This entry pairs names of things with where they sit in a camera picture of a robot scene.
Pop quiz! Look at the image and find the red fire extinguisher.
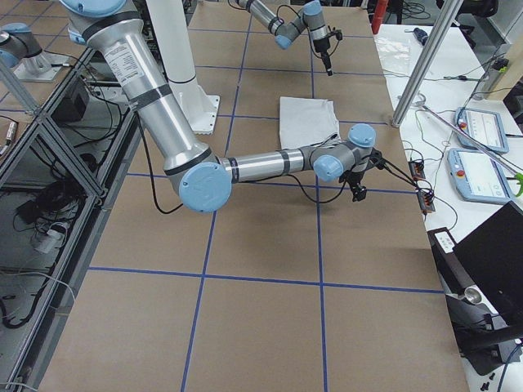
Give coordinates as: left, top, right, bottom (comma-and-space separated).
371, 0, 388, 34

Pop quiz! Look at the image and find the upper teach pendant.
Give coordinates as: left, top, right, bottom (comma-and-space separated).
454, 107, 509, 154

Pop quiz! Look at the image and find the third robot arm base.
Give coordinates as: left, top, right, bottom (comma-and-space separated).
1, 23, 69, 82

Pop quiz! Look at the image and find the aluminium frame post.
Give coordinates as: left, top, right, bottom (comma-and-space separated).
391, 0, 463, 127

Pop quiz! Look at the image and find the grey t-shirt with cartoon print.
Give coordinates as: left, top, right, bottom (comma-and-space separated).
279, 96, 339, 149

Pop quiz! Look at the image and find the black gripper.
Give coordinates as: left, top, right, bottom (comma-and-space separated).
345, 170, 367, 202
311, 25, 342, 76

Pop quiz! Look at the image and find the teach pendant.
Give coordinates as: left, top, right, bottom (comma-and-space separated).
454, 107, 509, 154
447, 148, 515, 205

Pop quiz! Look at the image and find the black monitor stand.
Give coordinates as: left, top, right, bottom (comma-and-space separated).
427, 228, 522, 376

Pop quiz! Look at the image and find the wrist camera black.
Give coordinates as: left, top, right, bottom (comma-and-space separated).
365, 149, 387, 171

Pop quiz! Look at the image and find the black laptop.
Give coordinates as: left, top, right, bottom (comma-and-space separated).
454, 202, 522, 325

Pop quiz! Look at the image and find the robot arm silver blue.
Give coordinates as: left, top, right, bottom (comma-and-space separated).
62, 1, 378, 212
229, 0, 343, 76

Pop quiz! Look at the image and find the clear plastic sheet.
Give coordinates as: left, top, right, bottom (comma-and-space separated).
374, 36, 411, 76

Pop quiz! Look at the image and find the lower teach pendant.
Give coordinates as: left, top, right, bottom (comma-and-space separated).
447, 148, 515, 205

